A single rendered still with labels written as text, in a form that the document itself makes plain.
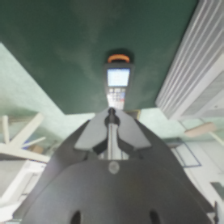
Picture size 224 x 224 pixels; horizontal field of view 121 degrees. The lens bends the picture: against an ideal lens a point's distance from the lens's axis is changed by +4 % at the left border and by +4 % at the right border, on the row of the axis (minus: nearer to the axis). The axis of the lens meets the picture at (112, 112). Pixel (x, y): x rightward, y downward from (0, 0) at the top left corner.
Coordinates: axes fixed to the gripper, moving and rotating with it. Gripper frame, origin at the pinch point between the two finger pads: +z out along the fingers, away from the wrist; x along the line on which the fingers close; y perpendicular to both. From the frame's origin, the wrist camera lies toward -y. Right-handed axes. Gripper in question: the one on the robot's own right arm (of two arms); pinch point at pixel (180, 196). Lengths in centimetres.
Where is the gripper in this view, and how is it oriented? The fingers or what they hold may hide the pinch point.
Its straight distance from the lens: 42.8
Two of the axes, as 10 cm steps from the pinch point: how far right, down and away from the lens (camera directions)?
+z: -2.4, -8.9, 3.9
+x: 7.8, -4.1, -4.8
